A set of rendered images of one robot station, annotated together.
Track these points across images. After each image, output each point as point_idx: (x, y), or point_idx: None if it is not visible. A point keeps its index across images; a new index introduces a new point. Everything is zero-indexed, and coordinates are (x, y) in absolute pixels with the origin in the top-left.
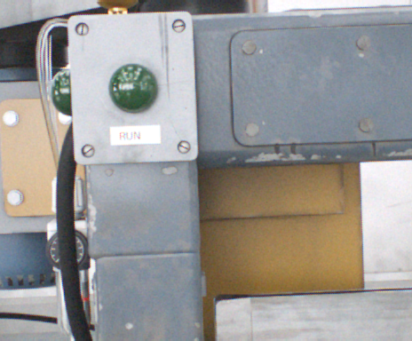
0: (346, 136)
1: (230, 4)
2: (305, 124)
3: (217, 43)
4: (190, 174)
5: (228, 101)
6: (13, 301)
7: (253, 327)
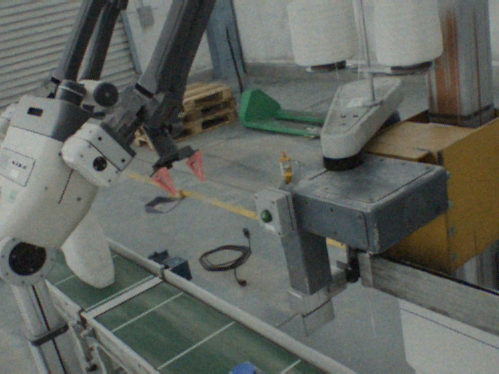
0: (331, 235)
1: (340, 163)
2: (321, 228)
3: (299, 198)
4: (297, 233)
5: (304, 215)
6: None
7: (370, 263)
